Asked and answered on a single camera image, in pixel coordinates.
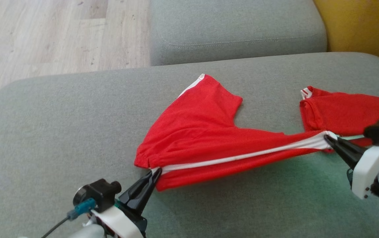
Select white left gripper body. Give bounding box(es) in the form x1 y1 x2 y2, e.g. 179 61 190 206
92 200 148 238

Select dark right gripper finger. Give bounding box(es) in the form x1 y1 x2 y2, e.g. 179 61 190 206
324 135 365 170
336 137 368 156

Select red shirt white sleeves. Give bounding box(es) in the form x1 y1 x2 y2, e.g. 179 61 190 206
299 86 379 148

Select black left camera cable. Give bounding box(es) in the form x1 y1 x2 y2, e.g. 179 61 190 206
41 217 71 238

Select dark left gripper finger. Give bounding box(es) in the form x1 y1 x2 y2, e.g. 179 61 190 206
118 168 159 204
123 168 163 216

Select red mesh shorts white stripe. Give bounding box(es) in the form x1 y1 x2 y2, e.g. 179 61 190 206
134 73 339 192

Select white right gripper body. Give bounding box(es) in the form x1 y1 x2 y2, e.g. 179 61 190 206
347 142 379 200

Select blue left camera connector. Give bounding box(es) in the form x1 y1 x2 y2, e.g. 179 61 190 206
66 198 96 221

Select grey stitched sofa cushion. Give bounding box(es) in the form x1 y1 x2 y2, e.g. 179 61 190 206
150 0 328 66

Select large grey sofa seat cushion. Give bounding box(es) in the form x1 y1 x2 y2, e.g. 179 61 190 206
0 52 379 238

